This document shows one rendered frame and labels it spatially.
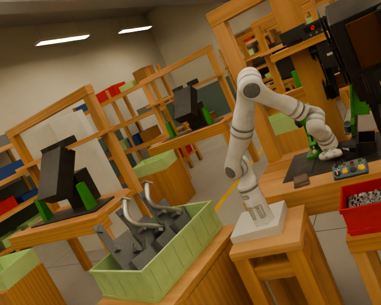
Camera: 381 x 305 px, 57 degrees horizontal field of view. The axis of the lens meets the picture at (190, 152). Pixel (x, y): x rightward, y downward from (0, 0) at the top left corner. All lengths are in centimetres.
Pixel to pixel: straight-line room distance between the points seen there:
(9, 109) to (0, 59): 121
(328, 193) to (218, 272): 66
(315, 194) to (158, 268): 83
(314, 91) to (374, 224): 102
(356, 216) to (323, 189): 35
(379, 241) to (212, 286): 77
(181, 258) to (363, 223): 83
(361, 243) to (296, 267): 28
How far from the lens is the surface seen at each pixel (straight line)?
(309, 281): 162
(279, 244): 153
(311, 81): 225
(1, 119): 872
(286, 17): 223
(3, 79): 914
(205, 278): 175
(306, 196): 182
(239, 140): 141
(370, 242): 151
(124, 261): 188
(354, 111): 190
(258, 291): 170
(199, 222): 188
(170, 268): 171
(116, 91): 770
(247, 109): 137
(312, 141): 213
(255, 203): 158
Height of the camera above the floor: 160
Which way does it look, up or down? 10 degrees down
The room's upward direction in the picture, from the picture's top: 25 degrees counter-clockwise
